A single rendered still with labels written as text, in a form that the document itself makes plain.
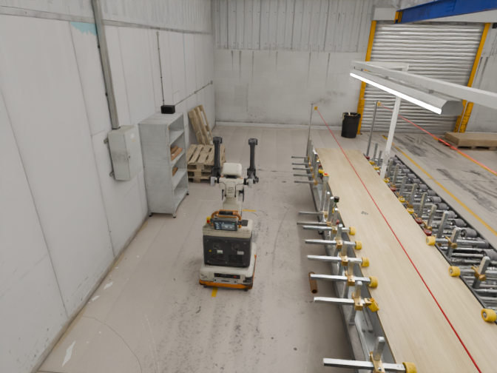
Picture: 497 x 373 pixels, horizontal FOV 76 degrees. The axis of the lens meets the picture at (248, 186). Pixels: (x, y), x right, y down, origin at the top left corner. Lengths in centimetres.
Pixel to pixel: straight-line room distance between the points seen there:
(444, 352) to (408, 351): 22
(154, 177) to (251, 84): 649
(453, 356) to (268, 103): 942
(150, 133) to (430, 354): 412
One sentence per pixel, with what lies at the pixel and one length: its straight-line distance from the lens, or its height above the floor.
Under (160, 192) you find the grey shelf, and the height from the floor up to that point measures 46.
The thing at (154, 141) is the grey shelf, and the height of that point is 129.
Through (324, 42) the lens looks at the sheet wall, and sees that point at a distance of 1090.
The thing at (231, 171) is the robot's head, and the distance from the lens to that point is 360.
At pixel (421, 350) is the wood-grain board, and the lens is 251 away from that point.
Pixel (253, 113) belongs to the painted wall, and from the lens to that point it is 1101.
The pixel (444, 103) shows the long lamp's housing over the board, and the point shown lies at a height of 237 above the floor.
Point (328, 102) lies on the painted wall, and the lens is 1107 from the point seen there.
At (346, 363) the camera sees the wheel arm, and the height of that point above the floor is 96.
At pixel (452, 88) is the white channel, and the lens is 215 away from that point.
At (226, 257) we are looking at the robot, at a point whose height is 43.
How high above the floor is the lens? 266
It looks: 25 degrees down
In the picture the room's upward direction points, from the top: 1 degrees clockwise
